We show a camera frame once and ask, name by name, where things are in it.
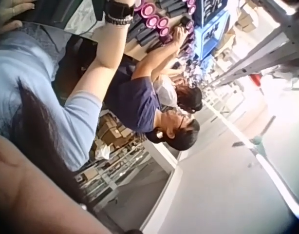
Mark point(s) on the black wrist band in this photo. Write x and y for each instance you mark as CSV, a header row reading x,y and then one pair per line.
x,y
120,8

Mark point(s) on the heap of cardboard boxes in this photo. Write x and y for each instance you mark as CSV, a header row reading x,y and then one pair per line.
x,y
115,131

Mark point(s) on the large black flat box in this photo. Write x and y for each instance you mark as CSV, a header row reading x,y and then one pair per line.
x,y
49,11

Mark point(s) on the pile of small black boxes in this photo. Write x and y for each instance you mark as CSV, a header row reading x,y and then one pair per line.
x,y
144,36

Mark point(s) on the metal shelf rack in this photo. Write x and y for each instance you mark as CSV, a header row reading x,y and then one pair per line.
x,y
261,48

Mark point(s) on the stack of blue crates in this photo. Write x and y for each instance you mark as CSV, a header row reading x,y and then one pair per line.
x,y
212,31

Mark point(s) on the white plastic bag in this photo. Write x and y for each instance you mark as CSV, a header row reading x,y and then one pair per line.
x,y
102,151

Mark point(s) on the person's left hand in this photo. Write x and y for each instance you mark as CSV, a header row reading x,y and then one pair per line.
x,y
5,12

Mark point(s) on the cardboard boxes on shelf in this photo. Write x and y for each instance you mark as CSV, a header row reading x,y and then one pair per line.
x,y
247,20

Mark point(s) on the teal fan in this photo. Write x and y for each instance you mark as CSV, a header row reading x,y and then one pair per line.
x,y
257,142

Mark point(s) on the group of pink round tins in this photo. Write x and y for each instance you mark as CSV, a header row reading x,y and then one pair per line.
x,y
161,23

